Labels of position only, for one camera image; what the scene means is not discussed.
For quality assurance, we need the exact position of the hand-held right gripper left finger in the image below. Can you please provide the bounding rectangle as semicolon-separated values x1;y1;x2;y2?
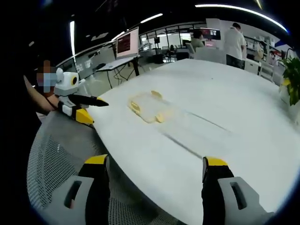
43;154;111;225

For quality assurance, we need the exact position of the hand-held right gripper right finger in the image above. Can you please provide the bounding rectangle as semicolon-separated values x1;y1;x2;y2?
201;156;275;225

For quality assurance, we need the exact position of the yellow plastic buckle part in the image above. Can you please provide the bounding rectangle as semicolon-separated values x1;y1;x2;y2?
127;99;143;116
143;109;175;125

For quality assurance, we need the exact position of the grey mesh chair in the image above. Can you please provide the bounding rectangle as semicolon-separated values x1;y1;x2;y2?
26;109;181;225

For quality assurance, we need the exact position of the white desk with black legs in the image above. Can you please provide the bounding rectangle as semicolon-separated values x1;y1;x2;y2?
95;55;144;90

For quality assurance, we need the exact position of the computer monitor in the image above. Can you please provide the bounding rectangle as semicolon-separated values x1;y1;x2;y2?
114;26;140;60

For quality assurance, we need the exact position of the short ceiling light strip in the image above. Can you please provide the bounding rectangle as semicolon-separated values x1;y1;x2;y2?
140;13;164;24

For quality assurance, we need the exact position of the white plant pot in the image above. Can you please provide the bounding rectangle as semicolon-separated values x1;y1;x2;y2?
278;85;300;123

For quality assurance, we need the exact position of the white office chair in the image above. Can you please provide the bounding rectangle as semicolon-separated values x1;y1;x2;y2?
186;42;196;60

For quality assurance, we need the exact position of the white cabinet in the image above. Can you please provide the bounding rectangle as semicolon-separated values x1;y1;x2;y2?
243;58;262;76

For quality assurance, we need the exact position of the green potted plant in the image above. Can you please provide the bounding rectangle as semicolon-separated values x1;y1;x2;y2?
277;55;300;106

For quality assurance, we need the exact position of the long ceiling light strip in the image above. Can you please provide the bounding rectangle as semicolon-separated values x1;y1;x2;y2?
195;3;288;33

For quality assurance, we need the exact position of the wall screen with red picture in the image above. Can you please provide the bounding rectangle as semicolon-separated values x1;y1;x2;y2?
201;27;221;48

